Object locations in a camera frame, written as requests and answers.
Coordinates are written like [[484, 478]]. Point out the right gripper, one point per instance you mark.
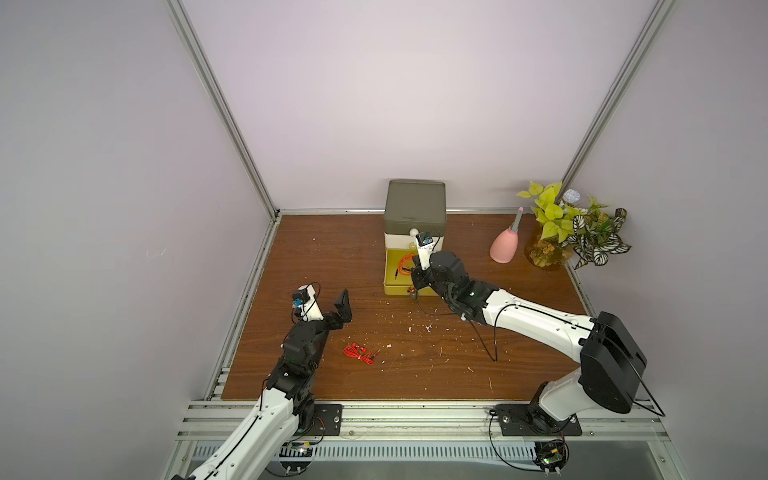
[[420, 279]]

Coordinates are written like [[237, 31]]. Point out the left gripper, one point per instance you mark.
[[341, 316]]

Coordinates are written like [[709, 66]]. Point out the red earphones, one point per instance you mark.
[[361, 353], [404, 269]]

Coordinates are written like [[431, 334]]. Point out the cream drawer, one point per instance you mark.
[[400, 242]]

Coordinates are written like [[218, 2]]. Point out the olive green top drawer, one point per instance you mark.
[[404, 226]]

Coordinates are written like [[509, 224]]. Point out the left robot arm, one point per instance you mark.
[[285, 410]]

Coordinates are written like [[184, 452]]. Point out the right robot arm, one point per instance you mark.
[[610, 362]]

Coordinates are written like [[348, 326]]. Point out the three-tier drawer cabinet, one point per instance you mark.
[[416, 199]]

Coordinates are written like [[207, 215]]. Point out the pink vase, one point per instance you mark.
[[504, 247]]

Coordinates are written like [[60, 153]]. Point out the left controller board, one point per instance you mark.
[[294, 458]]

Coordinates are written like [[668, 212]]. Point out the controller board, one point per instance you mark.
[[294, 458], [551, 456]]

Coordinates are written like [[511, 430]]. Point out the potted green plant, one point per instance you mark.
[[568, 229]]

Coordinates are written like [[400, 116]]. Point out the right controller board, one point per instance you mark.
[[551, 456]]

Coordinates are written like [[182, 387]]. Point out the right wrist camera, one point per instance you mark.
[[427, 244]]

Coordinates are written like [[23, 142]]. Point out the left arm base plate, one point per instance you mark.
[[323, 419]]

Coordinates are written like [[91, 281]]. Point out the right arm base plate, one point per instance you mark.
[[527, 421]]

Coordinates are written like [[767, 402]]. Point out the aluminium mounting rail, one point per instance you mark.
[[419, 420]]

